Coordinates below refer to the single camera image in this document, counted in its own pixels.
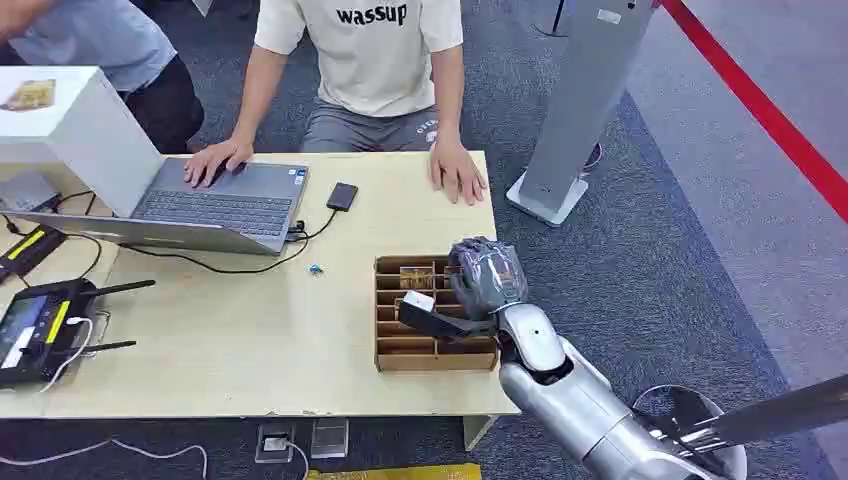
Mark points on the floor socket with plug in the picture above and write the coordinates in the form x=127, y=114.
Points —
x=275, y=442

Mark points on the yellow sheet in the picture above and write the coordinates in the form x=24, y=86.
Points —
x=397, y=473

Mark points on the pale desk leg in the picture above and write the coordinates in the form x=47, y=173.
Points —
x=478, y=432

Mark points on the leaning person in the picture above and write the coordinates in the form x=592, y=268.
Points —
x=112, y=53

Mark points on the wooden slotted card box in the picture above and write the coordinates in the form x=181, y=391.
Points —
x=411, y=348

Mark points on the small black external drive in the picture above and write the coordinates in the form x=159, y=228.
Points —
x=342, y=197

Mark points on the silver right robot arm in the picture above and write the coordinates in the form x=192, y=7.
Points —
x=570, y=391

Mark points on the white box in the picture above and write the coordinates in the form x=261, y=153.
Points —
x=73, y=132

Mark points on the grey open laptop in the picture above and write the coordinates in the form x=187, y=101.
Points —
x=218, y=205

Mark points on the dark metal bar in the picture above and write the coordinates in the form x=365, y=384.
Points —
x=775, y=414

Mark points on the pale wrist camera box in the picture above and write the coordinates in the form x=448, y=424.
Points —
x=419, y=301

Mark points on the black device with yellow stripe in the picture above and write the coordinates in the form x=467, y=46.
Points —
x=28, y=249

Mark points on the golden card on white box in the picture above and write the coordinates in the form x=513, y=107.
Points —
x=30, y=95

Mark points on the black remote controller with antennas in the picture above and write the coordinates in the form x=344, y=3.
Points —
x=40, y=331

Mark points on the red barrier belt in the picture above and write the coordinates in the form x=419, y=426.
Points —
x=755, y=99

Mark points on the person's right hand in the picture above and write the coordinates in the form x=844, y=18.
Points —
x=213, y=162

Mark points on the small blue object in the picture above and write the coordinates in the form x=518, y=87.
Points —
x=315, y=269

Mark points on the seated person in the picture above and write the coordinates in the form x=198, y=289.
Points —
x=371, y=60

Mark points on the person's left hand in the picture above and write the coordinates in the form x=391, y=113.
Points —
x=456, y=173

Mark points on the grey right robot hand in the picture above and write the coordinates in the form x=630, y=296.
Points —
x=487, y=275

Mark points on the golden printed card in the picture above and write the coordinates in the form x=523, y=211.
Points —
x=416, y=277

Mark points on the flat grey device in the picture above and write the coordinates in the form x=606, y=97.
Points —
x=26, y=192

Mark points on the silver floor plate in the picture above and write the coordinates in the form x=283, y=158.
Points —
x=329, y=438

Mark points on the grey standing pillar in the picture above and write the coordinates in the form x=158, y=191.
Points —
x=583, y=99

